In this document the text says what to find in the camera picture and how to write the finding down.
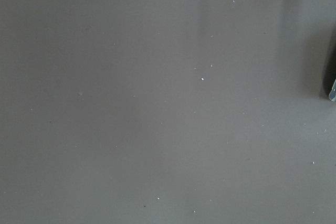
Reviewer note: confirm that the metal scoop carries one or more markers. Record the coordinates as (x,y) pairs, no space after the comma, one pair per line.
(332,94)

